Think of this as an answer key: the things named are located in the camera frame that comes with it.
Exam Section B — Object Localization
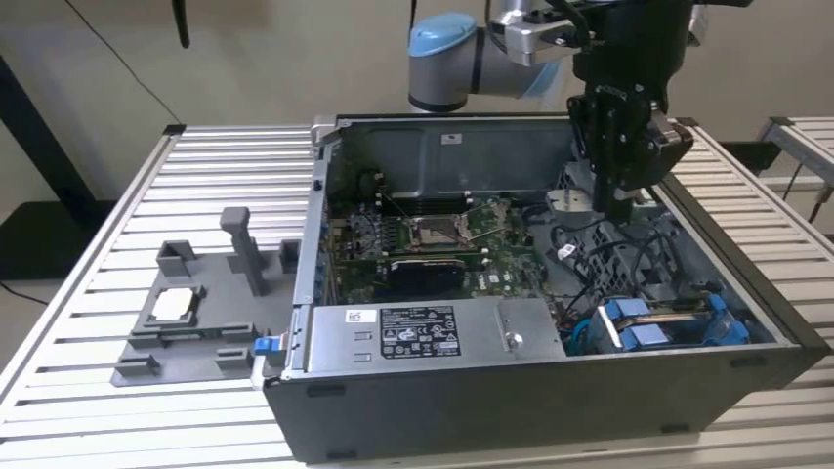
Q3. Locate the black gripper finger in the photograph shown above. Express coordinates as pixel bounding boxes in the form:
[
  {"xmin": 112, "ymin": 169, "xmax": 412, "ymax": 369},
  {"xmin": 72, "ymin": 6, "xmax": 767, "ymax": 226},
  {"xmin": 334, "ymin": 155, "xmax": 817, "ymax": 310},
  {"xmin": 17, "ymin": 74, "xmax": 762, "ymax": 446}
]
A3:
[
  {"xmin": 611, "ymin": 100, "xmax": 672, "ymax": 224},
  {"xmin": 567, "ymin": 97, "xmax": 618, "ymax": 221}
]

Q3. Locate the black disk wire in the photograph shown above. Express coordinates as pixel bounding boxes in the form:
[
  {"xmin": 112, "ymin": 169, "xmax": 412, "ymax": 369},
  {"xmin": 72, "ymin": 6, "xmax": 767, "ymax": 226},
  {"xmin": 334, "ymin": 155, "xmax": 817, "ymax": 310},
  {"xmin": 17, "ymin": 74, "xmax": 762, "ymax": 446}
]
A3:
[{"xmin": 611, "ymin": 218, "xmax": 683, "ymax": 297}]

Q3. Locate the hard disk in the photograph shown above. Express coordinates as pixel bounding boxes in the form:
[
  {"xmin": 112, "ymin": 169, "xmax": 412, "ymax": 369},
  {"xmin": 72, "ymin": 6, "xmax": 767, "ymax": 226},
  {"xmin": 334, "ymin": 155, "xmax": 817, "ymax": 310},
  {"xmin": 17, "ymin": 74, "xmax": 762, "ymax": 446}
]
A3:
[{"xmin": 595, "ymin": 291, "xmax": 757, "ymax": 354}]

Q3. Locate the black box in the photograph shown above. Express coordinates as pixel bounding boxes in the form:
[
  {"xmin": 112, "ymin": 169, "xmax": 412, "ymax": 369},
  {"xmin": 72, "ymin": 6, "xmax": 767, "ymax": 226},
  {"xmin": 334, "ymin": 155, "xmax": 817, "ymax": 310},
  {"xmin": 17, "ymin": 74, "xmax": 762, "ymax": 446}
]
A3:
[{"xmin": 722, "ymin": 140, "xmax": 782, "ymax": 171}]

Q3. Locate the metal socket cover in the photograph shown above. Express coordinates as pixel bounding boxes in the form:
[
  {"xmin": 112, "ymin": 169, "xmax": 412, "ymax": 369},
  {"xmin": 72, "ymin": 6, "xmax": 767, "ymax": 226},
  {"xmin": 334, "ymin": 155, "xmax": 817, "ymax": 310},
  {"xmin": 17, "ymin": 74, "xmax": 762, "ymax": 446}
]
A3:
[{"xmin": 458, "ymin": 200, "xmax": 516, "ymax": 247}]

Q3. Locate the metal slat side table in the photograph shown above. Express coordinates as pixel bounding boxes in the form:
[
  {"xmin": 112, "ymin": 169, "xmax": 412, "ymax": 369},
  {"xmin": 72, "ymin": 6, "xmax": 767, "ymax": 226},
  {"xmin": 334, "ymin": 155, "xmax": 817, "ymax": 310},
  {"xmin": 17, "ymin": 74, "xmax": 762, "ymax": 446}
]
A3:
[{"xmin": 758, "ymin": 115, "xmax": 834, "ymax": 204}]

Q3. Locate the green motherboard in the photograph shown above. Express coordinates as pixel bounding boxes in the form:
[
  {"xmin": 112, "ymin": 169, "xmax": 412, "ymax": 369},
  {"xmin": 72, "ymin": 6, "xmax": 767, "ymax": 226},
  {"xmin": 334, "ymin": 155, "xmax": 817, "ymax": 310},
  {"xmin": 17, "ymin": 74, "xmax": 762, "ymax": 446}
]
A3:
[{"xmin": 324, "ymin": 191, "xmax": 552, "ymax": 307}]

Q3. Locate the CPU socket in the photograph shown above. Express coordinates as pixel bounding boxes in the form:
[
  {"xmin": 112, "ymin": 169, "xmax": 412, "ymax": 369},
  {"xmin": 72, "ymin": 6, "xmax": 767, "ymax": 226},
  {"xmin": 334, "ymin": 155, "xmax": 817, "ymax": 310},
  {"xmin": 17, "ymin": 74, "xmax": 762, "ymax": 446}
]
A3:
[{"xmin": 402, "ymin": 214, "xmax": 463, "ymax": 254}]

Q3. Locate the thin locking lever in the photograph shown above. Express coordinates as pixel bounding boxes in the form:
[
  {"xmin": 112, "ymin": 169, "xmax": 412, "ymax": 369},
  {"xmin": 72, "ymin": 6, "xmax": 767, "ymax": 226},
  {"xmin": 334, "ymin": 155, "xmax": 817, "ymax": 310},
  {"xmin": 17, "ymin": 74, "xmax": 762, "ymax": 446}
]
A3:
[{"xmin": 374, "ymin": 186, "xmax": 416, "ymax": 224}]

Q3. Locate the black graphics card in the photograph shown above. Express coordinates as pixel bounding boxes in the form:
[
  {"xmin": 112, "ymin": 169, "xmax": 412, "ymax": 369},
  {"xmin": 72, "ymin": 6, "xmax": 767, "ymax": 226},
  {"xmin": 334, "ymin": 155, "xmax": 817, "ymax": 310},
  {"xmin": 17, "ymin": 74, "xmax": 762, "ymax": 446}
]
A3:
[{"xmin": 384, "ymin": 257, "xmax": 470, "ymax": 300}]

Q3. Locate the silver power supply box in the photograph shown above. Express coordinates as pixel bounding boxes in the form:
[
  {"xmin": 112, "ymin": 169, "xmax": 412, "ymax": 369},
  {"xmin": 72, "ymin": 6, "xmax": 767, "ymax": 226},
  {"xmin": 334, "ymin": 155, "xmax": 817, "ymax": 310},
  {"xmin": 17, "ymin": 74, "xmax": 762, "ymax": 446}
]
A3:
[{"xmin": 306, "ymin": 297, "xmax": 570, "ymax": 377}]

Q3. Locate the dark grey PC case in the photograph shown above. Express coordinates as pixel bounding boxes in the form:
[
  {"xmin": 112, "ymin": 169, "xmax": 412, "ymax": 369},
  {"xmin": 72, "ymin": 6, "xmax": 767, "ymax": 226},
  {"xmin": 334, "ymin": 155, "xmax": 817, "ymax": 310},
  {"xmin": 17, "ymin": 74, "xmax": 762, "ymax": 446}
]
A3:
[{"xmin": 263, "ymin": 112, "xmax": 827, "ymax": 464}]

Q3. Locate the grey parts rack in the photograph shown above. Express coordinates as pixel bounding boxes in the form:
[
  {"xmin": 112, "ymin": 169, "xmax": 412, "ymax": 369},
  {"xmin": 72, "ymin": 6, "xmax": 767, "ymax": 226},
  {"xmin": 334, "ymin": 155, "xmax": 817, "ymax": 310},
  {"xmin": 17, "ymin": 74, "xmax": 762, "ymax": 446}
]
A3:
[{"xmin": 109, "ymin": 207, "xmax": 306, "ymax": 388}]

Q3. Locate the black hanging object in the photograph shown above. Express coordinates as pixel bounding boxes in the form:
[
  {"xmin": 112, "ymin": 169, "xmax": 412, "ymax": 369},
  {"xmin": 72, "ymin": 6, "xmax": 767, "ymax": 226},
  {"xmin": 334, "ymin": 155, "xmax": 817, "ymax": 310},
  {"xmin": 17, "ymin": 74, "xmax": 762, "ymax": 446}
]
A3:
[{"xmin": 169, "ymin": 0, "xmax": 193, "ymax": 50}]

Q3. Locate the silver CPU chip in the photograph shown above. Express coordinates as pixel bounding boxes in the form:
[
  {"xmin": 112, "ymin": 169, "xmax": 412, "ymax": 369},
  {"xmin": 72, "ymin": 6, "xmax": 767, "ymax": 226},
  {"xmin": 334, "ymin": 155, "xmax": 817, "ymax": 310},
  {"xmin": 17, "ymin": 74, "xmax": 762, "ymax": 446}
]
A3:
[{"xmin": 149, "ymin": 288, "xmax": 196, "ymax": 321}]

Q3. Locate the black desk leg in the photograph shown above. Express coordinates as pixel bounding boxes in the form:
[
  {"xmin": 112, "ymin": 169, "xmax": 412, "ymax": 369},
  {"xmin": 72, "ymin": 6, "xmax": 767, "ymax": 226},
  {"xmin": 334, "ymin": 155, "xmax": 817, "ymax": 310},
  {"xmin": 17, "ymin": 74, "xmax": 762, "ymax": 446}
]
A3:
[{"xmin": 0, "ymin": 53, "xmax": 123, "ymax": 282}]

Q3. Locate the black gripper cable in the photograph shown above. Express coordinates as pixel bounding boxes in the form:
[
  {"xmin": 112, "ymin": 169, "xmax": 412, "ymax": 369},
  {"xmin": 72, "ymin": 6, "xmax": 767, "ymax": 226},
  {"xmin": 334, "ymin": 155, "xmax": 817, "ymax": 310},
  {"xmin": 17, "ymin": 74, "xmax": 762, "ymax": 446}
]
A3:
[{"xmin": 543, "ymin": 0, "xmax": 598, "ymax": 58}]

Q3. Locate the silver metal bracket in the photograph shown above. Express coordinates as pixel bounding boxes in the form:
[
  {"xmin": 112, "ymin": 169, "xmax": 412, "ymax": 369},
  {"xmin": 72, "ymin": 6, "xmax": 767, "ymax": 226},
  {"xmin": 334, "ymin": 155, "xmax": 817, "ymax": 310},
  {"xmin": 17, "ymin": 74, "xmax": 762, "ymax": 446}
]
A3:
[{"xmin": 544, "ymin": 160, "xmax": 652, "ymax": 227}]

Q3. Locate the silver wrist bracket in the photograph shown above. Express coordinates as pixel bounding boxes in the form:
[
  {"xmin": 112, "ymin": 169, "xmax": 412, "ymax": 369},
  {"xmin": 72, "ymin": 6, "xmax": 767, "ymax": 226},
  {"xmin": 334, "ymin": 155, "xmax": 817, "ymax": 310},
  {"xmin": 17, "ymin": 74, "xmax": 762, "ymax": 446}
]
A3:
[{"xmin": 487, "ymin": 9, "xmax": 582, "ymax": 67}]

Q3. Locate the black wire with white label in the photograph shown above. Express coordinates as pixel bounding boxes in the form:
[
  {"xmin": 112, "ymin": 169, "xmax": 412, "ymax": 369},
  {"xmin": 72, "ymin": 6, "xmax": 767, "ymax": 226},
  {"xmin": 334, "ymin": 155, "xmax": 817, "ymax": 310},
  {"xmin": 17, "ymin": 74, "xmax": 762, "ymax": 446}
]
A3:
[{"xmin": 548, "ymin": 222, "xmax": 611, "ymax": 268}]

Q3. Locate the blue data cable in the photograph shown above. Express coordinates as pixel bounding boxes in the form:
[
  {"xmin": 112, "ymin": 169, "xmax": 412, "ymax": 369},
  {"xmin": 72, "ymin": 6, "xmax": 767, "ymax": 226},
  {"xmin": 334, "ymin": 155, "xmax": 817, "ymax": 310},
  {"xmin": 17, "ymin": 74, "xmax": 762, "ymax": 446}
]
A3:
[{"xmin": 560, "ymin": 312, "xmax": 604, "ymax": 357}]

